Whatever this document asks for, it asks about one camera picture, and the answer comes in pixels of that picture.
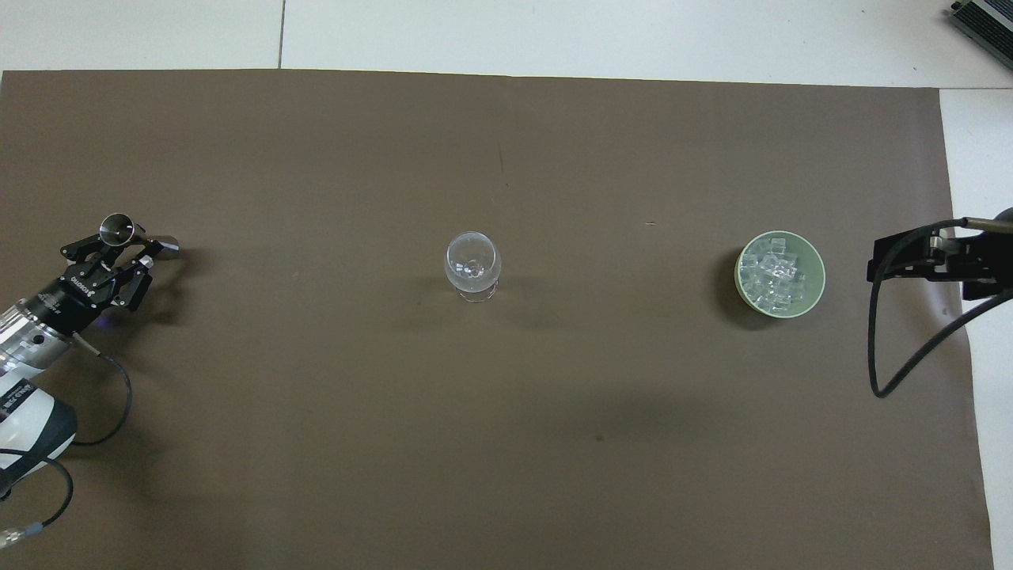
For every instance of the grey ribbed metal box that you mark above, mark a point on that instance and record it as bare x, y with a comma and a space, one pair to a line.
988, 22

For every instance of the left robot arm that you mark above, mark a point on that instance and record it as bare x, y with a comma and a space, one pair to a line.
33, 421

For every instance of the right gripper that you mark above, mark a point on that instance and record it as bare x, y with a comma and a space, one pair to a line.
985, 285

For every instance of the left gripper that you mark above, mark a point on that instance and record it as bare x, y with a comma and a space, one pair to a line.
79, 289

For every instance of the clear ice cubes pile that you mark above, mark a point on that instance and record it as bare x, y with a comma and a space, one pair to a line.
775, 277

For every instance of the silver metal jigger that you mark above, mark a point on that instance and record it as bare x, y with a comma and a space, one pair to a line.
119, 228

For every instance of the pale green bowl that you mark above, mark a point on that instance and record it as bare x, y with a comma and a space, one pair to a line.
817, 273

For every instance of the clear stemless glass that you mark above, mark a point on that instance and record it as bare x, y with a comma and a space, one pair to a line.
473, 265

